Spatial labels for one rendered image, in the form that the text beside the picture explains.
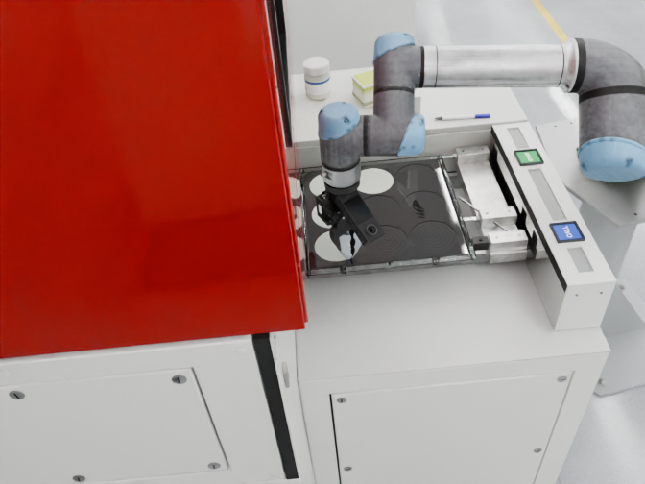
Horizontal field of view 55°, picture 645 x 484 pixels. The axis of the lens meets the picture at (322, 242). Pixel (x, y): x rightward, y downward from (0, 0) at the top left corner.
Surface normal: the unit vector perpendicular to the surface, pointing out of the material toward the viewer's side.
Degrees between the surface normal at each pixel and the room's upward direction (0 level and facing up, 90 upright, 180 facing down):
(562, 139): 0
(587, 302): 90
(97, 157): 90
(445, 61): 48
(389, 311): 0
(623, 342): 0
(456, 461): 90
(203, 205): 90
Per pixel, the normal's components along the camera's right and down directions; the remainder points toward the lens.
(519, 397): 0.07, 0.69
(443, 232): -0.07, -0.72
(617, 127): -0.37, -0.05
